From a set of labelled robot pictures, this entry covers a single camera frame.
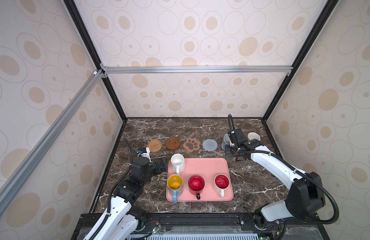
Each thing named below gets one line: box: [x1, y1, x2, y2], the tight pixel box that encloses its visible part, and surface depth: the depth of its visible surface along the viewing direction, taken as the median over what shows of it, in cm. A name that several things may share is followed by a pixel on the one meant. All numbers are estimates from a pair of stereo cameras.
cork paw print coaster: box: [183, 138, 201, 153], surface depth 105 cm
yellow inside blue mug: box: [167, 174, 184, 204], surface depth 79 cm
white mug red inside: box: [213, 173, 230, 199], surface depth 83 cm
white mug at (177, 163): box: [170, 153, 185, 176], surface depth 88 cm
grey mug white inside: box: [247, 132, 261, 142], surface depth 99 cm
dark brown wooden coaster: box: [165, 137, 181, 150], surface depth 105 cm
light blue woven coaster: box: [202, 138, 218, 152], surface depth 105 cm
